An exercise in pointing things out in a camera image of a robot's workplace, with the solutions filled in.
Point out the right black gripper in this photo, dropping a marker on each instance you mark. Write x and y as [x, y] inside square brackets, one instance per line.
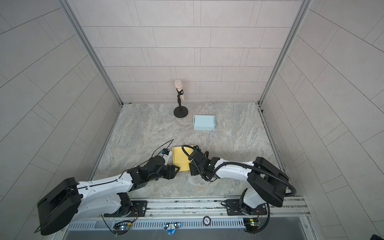
[192, 170]

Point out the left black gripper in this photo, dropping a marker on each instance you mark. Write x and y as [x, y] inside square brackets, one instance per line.
[172, 173]

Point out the yellow paper box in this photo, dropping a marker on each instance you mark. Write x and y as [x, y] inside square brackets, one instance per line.
[180, 159]

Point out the light blue paper box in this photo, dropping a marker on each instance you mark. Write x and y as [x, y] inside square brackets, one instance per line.
[204, 122]

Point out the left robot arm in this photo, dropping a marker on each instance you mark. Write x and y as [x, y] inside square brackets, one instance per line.
[72, 200]

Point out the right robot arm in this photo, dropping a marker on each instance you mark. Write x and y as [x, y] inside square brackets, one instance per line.
[270, 186]

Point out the blue sticker marker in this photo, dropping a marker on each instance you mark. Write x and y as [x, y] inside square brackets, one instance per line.
[171, 228]

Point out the round black badge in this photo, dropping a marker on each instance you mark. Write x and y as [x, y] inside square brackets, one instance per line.
[207, 221]

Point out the left circuit board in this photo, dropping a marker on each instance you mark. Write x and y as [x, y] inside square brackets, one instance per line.
[123, 226]

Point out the circuit board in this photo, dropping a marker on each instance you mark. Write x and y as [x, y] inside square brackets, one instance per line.
[251, 225]
[123, 226]

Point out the right circuit board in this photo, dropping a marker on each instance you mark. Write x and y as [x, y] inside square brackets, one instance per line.
[251, 225]

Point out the beige microphone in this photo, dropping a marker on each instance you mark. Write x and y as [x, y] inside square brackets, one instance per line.
[179, 88]

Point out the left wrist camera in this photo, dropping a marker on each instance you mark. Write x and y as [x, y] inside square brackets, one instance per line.
[166, 154]

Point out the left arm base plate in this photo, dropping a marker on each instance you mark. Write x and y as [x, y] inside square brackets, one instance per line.
[135, 209]

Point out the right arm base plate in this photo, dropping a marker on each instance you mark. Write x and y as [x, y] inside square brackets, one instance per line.
[236, 208]

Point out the aluminium mounting rail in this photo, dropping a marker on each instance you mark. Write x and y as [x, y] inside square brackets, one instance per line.
[214, 207]

